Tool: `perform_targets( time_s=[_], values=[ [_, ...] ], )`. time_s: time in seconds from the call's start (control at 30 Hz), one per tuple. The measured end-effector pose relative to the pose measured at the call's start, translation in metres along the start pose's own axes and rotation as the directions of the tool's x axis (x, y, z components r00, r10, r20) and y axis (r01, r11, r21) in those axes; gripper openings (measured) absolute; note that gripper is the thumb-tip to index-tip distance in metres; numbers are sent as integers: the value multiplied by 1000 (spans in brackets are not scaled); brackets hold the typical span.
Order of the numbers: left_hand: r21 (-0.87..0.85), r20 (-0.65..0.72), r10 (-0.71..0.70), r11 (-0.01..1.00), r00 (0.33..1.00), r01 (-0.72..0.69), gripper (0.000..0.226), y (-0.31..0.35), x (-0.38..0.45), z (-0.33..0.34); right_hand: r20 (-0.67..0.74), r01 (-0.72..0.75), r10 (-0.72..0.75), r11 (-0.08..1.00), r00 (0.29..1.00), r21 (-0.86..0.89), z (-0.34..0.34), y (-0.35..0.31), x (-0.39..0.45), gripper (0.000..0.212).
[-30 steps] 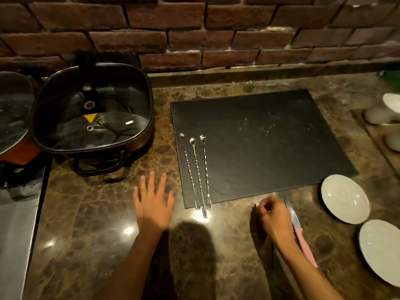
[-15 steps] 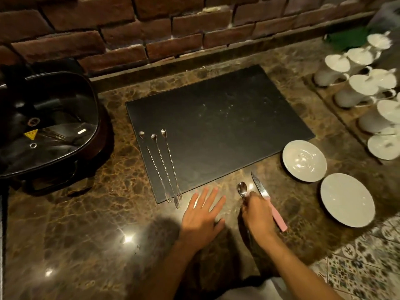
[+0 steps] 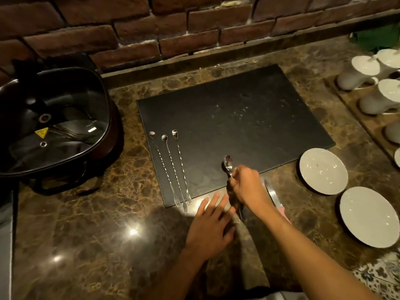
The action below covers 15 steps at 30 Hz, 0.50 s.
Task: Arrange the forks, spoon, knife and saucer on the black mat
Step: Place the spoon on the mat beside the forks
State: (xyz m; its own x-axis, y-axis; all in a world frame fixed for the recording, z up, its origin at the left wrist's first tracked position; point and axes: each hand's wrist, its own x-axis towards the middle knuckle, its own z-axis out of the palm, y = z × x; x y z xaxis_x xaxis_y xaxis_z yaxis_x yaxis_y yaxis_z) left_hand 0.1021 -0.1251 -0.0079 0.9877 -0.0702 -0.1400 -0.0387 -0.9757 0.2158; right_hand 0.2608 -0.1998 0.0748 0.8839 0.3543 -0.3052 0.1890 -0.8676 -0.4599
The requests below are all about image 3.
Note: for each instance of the person's left hand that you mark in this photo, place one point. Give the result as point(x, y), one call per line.
point(207, 231)

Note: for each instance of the person's right hand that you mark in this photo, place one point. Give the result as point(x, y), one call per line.
point(250, 187)

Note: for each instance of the person's left middle finger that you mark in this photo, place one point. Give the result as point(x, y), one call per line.
point(225, 204)

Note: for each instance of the person's left little finger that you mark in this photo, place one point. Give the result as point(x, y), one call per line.
point(204, 206)

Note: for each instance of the person's right fingers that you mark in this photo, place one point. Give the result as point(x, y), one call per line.
point(237, 182)

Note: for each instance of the person's left thumb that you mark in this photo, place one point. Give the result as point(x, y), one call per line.
point(230, 234)

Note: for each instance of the silver table spoon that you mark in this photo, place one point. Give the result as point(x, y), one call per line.
point(225, 168)
point(229, 161)

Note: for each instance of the person's left forearm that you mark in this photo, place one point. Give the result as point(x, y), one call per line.
point(181, 278)

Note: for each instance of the person's right forearm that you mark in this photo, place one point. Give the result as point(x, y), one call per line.
point(306, 256)

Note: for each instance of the twisted silver bar spoon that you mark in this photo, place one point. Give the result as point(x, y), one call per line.
point(180, 162)
point(172, 165)
point(162, 165)

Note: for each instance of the black rectangular placemat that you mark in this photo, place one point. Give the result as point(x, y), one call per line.
point(243, 121)

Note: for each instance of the white round plate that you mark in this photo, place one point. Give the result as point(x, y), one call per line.
point(369, 217)
point(323, 171)

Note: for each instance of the black electric cooking pot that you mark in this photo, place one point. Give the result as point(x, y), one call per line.
point(106, 143)

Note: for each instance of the wooden tray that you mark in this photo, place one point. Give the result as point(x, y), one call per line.
point(350, 96)

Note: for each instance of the blue patterned cloth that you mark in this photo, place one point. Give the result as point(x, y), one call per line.
point(379, 278)

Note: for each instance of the white ceramic cup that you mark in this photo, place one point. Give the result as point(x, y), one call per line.
point(397, 157)
point(390, 60)
point(393, 131)
point(357, 73)
point(379, 97)

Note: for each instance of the green bag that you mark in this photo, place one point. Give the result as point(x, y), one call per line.
point(376, 37)

